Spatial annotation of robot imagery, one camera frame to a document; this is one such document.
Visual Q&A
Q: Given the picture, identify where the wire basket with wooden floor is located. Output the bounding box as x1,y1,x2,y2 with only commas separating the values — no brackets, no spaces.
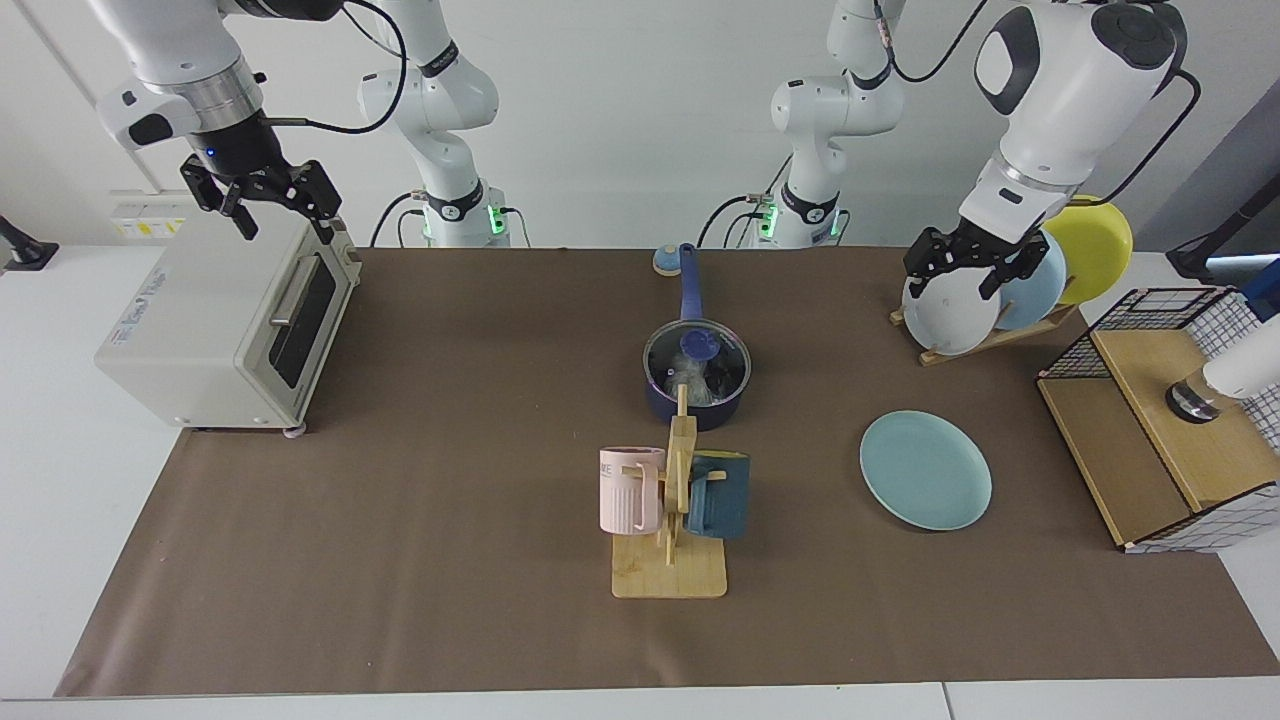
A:
1036,286,1280,554

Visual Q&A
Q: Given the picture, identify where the pink ribbed cup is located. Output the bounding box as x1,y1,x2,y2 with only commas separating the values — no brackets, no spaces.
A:
599,446,668,536

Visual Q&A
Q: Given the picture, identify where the teal round plate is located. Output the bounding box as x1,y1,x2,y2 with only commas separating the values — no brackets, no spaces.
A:
860,410,993,532

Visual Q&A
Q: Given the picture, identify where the white round plate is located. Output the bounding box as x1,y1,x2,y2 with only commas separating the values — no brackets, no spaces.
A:
902,265,1003,356

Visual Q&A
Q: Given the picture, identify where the yellow round plate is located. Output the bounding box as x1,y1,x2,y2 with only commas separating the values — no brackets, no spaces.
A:
1045,195,1134,306

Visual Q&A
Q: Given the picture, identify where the blue device part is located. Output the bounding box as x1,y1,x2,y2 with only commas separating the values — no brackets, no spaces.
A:
1240,258,1280,323

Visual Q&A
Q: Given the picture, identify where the pale toaster oven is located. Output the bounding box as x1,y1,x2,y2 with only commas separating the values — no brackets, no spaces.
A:
95,189,363,439

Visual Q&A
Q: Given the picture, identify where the light blue round plate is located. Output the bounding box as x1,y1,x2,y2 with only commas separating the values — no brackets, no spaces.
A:
990,232,1068,331

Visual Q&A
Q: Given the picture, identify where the white cylinder with dark end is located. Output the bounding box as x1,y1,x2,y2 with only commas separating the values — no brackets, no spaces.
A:
1165,335,1280,424

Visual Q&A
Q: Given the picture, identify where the brown table cloth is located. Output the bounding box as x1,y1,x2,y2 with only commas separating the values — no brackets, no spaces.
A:
55,247,1280,698

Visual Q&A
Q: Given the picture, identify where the white vermicelli bundle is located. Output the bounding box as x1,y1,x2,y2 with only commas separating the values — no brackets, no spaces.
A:
660,355,736,406

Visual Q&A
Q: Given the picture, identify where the glass lid with blue knob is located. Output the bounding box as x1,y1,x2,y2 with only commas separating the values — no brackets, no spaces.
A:
645,320,751,409

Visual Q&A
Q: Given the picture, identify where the black base cable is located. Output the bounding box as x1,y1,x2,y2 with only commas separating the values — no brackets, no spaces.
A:
697,195,769,248
370,192,429,248

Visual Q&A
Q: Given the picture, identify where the wooden plate rack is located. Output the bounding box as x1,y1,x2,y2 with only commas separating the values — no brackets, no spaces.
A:
890,303,1081,367

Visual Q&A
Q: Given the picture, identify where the white wall socket panel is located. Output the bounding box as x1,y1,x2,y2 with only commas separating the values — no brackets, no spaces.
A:
108,190,206,241

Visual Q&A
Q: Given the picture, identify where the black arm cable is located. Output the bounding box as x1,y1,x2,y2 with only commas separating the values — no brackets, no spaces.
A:
875,0,1202,206
260,0,411,136

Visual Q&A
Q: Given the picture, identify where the black clamp mount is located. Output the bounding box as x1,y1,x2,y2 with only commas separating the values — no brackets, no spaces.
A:
0,215,59,271

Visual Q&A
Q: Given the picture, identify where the dark teal cup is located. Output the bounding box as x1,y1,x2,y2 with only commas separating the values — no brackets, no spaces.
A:
686,452,751,542

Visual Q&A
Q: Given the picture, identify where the wooden cup stand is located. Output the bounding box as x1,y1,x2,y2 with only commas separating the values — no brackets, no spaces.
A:
611,384,728,600

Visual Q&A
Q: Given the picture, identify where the black pot with blue handle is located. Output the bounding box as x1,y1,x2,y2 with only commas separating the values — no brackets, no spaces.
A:
643,243,753,433

